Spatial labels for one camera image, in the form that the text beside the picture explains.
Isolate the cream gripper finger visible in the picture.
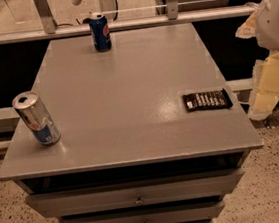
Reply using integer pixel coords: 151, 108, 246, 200
247, 51, 279, 121
235, 12, 257, 39

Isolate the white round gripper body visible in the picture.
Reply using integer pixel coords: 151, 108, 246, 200
255, 0, 279, 51

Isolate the silver blue redbull can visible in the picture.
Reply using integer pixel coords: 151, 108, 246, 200
12, 91, 61, 146

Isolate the black rxbar chocolate wrapper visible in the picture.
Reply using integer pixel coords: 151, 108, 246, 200
182, 89, 232, 112

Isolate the blue pepsi can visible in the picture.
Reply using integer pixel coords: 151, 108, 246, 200
89, 13, 112, 52

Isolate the grey drawer cabinet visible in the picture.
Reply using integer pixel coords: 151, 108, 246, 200
0, 24, 262, 221

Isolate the top grey drawer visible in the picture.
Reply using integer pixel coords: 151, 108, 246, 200
26, 169, 244, 218

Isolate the middle grey drawer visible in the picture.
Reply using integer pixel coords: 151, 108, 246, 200
60, 201, 225, 223

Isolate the metal railing frame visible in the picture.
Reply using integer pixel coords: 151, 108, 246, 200
0, 0, 257, 45

